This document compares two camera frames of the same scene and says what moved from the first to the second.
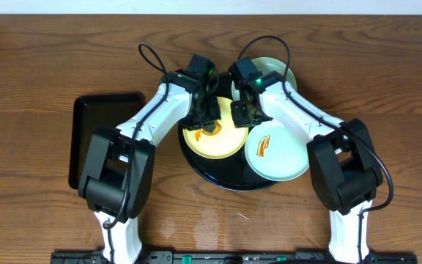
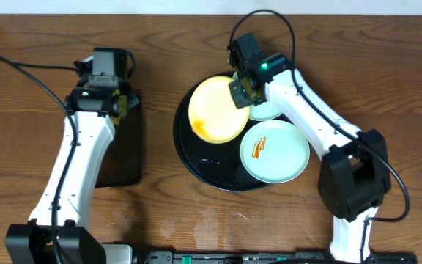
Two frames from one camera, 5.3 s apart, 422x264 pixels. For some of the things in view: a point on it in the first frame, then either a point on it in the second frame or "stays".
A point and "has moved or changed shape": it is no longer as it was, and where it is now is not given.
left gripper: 201,121 to 131,103
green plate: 276,151 stays
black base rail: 232,257 stays
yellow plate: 228,142 has moved or changed shape
